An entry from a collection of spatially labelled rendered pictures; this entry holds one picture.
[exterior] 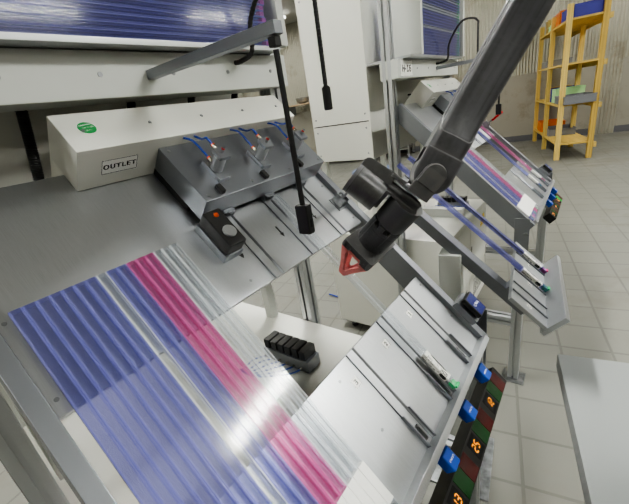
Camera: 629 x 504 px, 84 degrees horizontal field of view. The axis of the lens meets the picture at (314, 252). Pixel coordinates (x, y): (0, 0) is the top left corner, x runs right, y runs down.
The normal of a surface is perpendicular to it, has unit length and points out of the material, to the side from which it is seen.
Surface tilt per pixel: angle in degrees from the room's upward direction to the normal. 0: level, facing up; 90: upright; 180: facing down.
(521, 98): 90
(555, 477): 0
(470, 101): 79
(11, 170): 90
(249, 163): 44
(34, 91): 90
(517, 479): 0
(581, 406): 0
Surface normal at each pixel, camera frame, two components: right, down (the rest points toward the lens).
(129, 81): 0.79, 0.11
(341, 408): 0.44, -0.58
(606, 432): -0.15, -0.92
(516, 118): -0.42, 0.40
